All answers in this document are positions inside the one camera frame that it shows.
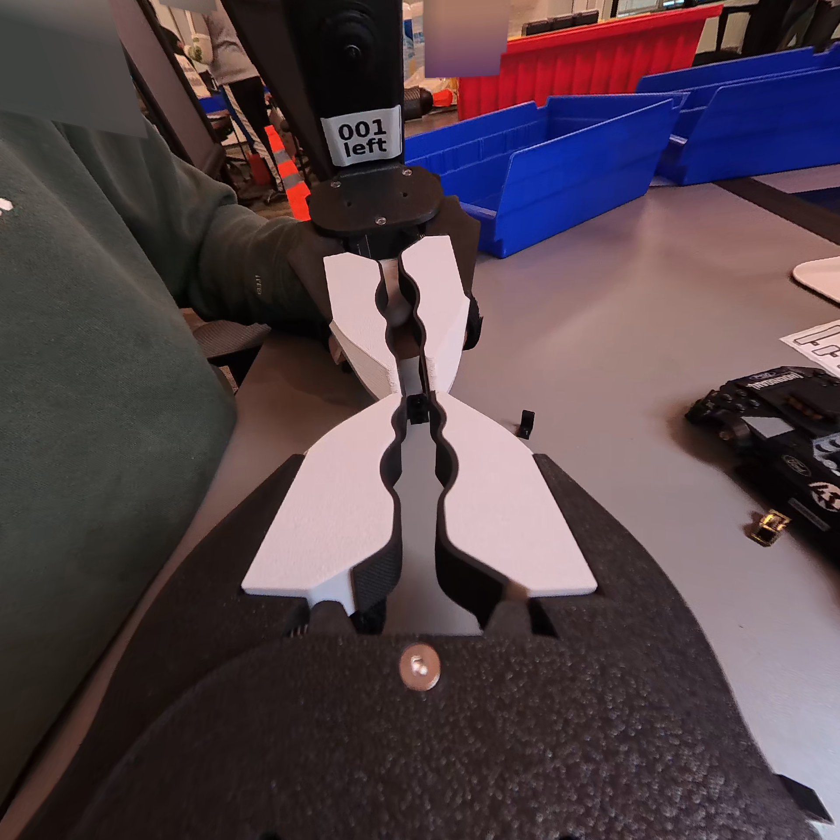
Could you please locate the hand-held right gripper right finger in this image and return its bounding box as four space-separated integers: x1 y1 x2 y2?
434 397 599 631

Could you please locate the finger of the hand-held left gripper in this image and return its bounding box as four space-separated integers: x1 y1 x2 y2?
322 250 404 399
398 237 473 396

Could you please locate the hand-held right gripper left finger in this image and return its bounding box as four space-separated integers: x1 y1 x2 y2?
242 394 410 618

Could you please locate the black lego car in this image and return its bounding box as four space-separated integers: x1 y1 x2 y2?
684 367 840 568

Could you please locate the orange striped object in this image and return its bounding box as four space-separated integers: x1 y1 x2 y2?
262 124 317 224

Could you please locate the blue storage bin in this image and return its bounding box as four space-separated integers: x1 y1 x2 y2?
403 94 685 261
636 45 840 186

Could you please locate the black framed display board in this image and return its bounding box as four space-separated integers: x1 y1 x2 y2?
108 0 227 174

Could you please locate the red storage bin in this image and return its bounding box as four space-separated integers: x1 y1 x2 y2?
456 0 724 123

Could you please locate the sticker sheet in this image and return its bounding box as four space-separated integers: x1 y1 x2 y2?
780 318 840 379

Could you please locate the white booklet stand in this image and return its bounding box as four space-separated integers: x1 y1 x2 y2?
791 255 840 307

